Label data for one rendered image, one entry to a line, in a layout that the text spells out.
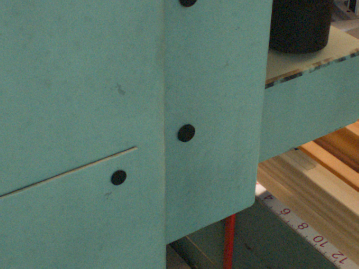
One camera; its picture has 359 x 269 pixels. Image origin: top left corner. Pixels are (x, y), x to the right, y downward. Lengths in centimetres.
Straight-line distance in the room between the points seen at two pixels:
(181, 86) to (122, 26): 10
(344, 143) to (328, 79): 11
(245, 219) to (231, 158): 15
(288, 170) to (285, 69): 10
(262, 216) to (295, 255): 4
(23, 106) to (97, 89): 3
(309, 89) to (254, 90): 10
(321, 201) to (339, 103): 8
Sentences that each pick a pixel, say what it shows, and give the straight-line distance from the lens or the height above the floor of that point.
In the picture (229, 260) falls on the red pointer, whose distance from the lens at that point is 62.
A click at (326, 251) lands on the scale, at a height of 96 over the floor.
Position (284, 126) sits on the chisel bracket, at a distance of 51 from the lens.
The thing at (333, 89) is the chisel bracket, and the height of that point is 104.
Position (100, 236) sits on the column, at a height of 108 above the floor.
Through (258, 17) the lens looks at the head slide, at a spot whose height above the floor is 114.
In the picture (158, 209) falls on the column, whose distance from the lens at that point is 36.
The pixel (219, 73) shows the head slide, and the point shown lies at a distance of 39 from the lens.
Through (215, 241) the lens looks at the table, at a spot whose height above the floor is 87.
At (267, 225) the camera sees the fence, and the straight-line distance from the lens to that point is 55.
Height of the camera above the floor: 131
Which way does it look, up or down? 34 degrees down
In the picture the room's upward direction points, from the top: 1 degrees clockwise
